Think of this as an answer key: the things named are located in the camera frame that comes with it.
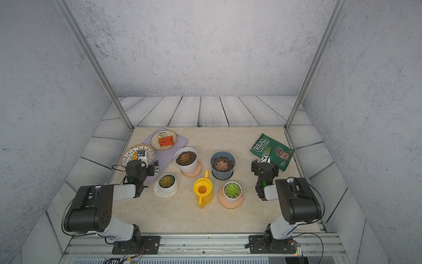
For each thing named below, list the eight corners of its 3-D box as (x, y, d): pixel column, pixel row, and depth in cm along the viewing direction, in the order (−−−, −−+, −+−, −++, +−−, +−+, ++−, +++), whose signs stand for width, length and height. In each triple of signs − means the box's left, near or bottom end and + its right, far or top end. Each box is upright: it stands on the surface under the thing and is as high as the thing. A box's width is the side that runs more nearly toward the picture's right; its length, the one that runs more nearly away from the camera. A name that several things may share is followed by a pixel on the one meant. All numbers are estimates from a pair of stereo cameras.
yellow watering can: (199, 210, 85) (197, 201, 76) (192, 187, 94) (189, 176, 84) (217, 202, 88) (217, 193, 78) (208, 180, 96) (207, 170, 87)
